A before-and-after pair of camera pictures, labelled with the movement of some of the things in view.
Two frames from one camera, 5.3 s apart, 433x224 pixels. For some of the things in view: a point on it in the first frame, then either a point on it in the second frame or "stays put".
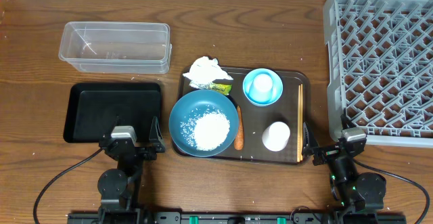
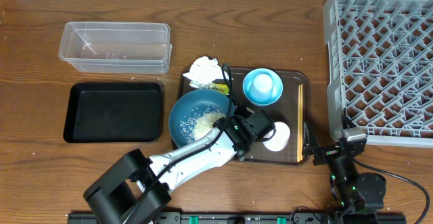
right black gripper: x=311 y=147 stays put
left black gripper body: x=133 y=165 to x=257 y=139
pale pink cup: x=276 y=136 stays put
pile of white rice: x=206 y=130 stays put
